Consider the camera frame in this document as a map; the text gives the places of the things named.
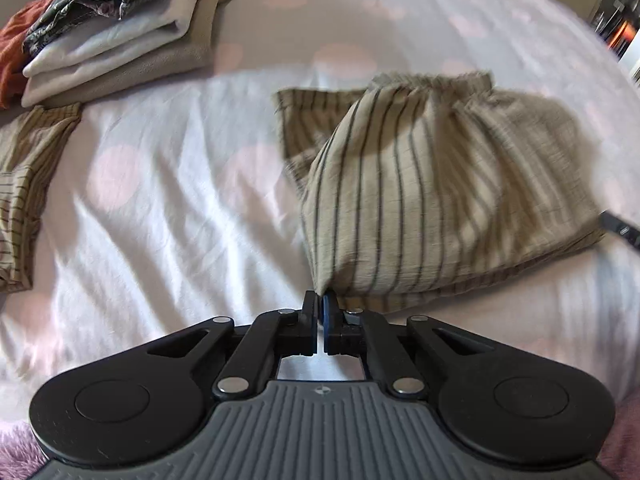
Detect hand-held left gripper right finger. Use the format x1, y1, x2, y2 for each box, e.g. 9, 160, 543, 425
322, 292, 497, 403

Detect shelf unit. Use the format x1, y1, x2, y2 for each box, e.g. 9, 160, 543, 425
520, 0, 640, 88

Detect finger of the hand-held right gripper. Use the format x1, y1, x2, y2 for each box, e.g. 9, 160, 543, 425
597, 209, 640, 252

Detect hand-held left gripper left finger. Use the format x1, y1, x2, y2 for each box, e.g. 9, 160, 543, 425
145, 290, 320, 403

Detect dark patterned folded garment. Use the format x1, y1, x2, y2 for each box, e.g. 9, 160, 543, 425
22, 0, 197, 59

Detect beige striped folded garment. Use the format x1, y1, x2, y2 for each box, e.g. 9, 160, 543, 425
0, 102, 84, 294

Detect pink fluffy blanket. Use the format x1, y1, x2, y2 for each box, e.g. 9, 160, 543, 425
0, 392, 640, 480

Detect beige striped pants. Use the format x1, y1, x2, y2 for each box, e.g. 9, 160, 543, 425
274, 71, 608, 313

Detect white folded garment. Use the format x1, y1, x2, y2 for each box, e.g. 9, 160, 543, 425
22, 0, 225, 79

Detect orange garment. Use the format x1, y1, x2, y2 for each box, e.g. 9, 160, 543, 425
0, 0, 72, 111

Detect white pink-dotted bed sheet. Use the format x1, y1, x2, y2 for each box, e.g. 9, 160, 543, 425
0, 0, 640, 426

